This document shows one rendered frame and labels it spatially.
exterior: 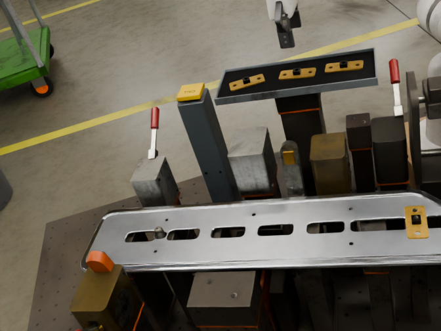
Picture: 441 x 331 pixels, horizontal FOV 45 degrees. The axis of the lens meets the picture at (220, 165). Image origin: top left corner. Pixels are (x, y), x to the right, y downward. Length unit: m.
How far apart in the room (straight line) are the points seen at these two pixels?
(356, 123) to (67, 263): 0.99
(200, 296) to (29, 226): 2.31
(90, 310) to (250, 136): 0.49
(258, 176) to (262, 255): 0.19
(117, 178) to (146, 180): 1.97
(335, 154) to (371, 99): 2.14
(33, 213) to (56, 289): 1.68
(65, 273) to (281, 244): 0.82
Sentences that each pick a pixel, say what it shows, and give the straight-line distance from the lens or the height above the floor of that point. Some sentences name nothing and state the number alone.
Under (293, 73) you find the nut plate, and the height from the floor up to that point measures 1.17.
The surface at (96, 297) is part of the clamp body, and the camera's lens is 1.04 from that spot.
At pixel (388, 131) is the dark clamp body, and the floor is 1.08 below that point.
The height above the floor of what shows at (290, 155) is 1.09.
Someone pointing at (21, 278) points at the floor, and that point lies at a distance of 2.93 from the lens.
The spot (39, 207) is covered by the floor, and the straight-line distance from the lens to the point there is 3.32.
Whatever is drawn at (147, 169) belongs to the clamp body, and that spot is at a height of 1.06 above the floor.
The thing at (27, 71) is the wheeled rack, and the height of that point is 0.27.
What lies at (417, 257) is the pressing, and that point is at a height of 1.00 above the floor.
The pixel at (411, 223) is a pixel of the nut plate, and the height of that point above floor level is 1.00.
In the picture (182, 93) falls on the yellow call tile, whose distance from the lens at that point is 1.31.
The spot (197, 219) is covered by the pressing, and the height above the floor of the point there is 1.00.
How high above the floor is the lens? 1.77
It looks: 36 degrees down
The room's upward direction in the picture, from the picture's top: 19 degrees counter-clockwise
